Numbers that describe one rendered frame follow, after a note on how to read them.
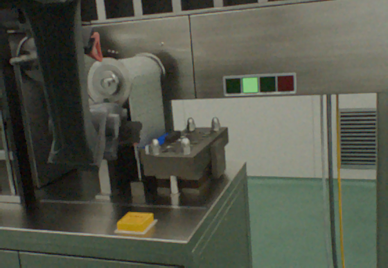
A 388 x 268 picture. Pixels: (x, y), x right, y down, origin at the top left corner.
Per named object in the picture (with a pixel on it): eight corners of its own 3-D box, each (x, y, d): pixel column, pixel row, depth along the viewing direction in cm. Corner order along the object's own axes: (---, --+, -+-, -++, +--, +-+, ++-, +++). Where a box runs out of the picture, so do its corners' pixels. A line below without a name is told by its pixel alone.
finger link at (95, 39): (106, 70, 115) (87, 48, 108) (82, 71, 118) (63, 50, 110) (111, 49, 118) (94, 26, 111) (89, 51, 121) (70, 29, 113)
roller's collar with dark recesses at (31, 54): (18, 71, 135) (14, 50, 133) (31, 69, 140) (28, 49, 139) (35, 70, 133) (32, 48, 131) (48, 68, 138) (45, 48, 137)
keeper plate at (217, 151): (212, 178, 141) (210, 145, 139) (220, 168, 150) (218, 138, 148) (219, 178, 140) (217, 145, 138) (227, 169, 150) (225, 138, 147)
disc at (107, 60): (87, 104, 135) (87, 55, 131) (88, 103, 135) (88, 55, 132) (130, 109, 130) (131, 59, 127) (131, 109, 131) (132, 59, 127)
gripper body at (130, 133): (140, 144, 125) (129, 136, 119) (109, 144, 129) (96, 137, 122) (143, 122, 127) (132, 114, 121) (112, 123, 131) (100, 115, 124)
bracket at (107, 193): (94, 199, 134) (81, 101, 128) (105, 192, 140) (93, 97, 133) (109, 200, 132) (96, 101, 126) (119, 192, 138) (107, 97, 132)
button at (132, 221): (117, 231, 110) (116, 222, 109) (129, 219, 116) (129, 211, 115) (143, 233, 107) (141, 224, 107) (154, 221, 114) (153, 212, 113)
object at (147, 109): (136, 158, 134) (129, 99, 130) (164, 140, 156) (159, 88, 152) (137, 158, 134) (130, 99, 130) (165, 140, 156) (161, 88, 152)
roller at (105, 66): (91, 99, 134) (91, 61, 131) (130, 88, 158) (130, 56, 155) (125, 103, 130) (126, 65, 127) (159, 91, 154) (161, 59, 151)
